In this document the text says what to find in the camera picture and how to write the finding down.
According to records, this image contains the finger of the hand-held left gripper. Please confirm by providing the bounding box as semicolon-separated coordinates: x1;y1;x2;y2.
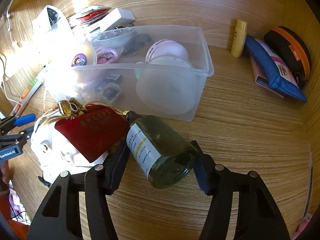
0;114;36;134
0;127;35;146

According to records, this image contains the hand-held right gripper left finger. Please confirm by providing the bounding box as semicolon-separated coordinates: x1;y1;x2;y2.
26;140;130;240

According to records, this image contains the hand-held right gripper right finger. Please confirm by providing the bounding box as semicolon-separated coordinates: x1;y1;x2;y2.
190;140;290;240

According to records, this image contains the dark green glass bottle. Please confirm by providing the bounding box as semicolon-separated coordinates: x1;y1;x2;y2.
123;110;198;189

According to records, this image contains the clear plastic storage box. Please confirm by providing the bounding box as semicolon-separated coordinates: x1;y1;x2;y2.
47;25;215;122

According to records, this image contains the bagged pink knit item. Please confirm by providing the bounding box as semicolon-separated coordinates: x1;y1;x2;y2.
96;46;121;65

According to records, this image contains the white orange tube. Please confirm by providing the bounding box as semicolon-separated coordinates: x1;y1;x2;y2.
10;72;46;116

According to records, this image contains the red cloth pouch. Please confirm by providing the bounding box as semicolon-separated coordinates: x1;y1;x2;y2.
54;105;129;163

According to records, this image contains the gold ornament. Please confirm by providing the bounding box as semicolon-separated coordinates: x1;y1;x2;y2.
57;99;88;119

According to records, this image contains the wooden desk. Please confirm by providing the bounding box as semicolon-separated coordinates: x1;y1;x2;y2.
0;0;320;240

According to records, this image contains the cream round case purple sticker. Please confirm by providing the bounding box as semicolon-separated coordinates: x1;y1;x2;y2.
71;42;98;67

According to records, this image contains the pink notebook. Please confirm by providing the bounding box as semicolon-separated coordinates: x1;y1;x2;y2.
250;57;285;98

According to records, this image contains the stack of booklets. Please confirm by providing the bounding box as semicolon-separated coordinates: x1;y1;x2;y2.
66;5;111;28

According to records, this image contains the clear small bowl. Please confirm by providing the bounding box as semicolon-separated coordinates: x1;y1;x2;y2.
96;26;137;50

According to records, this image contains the blue zip pouch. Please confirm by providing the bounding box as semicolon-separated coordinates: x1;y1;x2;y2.
244;35;308;103

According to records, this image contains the white rectangular box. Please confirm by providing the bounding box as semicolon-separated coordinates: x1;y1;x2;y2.
84;7;136;35

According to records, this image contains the small yellow tube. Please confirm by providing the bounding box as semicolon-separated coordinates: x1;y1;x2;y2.
230;19;248;59

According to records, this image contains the black orange round case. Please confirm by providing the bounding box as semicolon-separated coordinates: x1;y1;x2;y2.
263;26;312;88

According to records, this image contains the white cable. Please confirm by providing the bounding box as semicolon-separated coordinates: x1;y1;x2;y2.
0;12;21;103

